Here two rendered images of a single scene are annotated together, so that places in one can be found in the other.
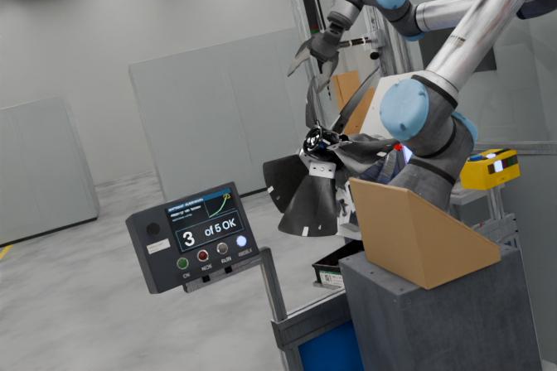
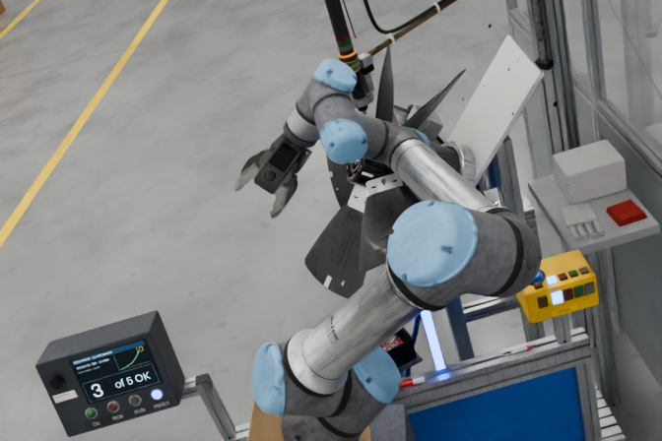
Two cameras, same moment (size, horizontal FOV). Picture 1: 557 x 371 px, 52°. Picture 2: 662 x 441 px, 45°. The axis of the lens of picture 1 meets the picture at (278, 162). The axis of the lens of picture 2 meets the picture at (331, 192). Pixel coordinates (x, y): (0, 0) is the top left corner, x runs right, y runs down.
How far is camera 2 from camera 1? 1.29 m
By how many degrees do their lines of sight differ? 36
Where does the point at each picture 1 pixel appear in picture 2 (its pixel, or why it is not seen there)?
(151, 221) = (55, 373)
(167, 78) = not seen: outside the picture
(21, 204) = not seen: outside the picture
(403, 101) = (264, 380)
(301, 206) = (329, 246)
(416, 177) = (307, 424)
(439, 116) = (306, 406)
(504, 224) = (569, 348)
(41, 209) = not seen: outside the picture
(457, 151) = (354, 415)
